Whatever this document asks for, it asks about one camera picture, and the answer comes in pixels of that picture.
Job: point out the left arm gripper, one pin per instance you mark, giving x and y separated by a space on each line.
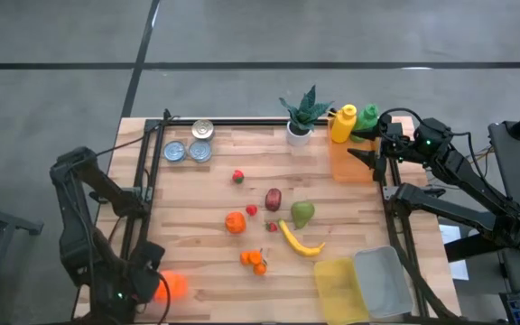
145 271

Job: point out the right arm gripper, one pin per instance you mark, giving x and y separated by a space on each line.
400 144

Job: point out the orange squeeze bottle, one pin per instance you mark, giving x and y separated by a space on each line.
174 286

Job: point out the green squeeze bottle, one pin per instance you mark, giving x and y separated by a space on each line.
367 119

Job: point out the yellow squeeze bottle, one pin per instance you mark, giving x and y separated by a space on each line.
343 126

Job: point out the green toy pear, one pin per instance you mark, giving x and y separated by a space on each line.
302 213

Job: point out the dark red toy apple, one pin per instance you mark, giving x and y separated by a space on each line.
273 200

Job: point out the orange mandarin bunch with leaf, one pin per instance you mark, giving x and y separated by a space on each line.
255 258

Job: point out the small red toy strawberry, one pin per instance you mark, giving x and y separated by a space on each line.
272 227

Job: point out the red strawberry with long stem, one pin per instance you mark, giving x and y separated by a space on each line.
251 210

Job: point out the split red toy strawberry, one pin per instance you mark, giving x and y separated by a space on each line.
238 176

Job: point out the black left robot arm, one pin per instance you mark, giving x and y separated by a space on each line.
75 234

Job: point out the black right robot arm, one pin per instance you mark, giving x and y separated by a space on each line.
467 216

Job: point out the orange plastic bin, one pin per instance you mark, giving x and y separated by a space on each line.
350 162

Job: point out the green plant in white pot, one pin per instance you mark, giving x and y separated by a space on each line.
298 134

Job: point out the white paper sheet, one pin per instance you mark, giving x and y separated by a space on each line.
449 234

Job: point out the crumpled orange toy fruit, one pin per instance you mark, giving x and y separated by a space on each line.
235 223

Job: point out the yellow toy banana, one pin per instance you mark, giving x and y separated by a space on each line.
296 243

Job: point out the grey plastic bin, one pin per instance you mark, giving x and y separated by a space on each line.
384 282

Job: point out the silver tin can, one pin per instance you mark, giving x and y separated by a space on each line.
200 151
175 151

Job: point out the yellow plastic bin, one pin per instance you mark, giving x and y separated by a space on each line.
339 289

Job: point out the grey metal stand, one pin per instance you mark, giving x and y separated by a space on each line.
7 221

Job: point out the tin can with colourful label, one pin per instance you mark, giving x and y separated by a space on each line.
202 129

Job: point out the black metal rig frame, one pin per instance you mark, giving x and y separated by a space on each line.
242 122

